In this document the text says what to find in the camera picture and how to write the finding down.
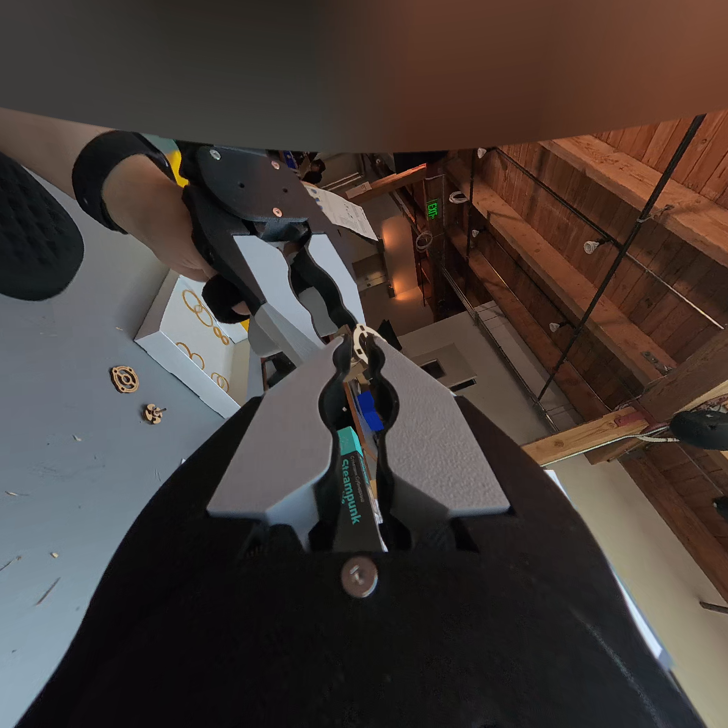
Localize scattered wood chips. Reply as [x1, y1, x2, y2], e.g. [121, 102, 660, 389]
[0, 324, 166, 606]

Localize black padded wrist rest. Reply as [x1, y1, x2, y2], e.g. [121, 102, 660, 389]
[0, 151, 85, 302]

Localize person's left hand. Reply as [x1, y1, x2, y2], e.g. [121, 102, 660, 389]
[102, 154, 223, 284]

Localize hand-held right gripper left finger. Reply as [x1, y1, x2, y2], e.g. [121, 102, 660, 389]
[206, 336, 349, 551]

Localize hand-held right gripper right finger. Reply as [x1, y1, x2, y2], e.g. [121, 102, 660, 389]
[367, 336, 511, 551]

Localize black ceiling fixture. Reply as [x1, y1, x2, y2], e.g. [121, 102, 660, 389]
[670, 411, 728, 451]

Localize black wristband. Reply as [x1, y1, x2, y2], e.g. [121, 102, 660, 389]
[72, 131, 174, 235]

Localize wooden stand with instruction sheet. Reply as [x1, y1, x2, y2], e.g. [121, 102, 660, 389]
[304, 185, 379, 242]

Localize white cardboard tray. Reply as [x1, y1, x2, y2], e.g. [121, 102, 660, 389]
[135, 270, 254, 419]

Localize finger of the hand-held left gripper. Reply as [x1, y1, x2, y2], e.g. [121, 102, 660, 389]
[233, 234, 342, 367]
[290, 230, 366, 339]

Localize black model kit box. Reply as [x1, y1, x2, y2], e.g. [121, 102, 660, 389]
[336, 427, 388, 551]

